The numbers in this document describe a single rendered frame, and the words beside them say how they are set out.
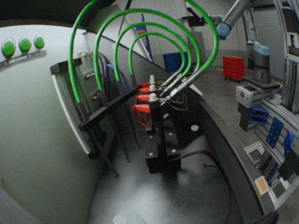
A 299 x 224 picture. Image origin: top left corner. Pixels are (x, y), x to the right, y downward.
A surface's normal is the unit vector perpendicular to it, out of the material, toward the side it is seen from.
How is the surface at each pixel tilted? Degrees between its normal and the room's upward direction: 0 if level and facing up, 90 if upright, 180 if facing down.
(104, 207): 0
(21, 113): 90
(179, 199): 0
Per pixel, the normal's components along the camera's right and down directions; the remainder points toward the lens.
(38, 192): 0.98, -0.16
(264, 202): -0.18, -0.87
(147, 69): -0.01, 0.46
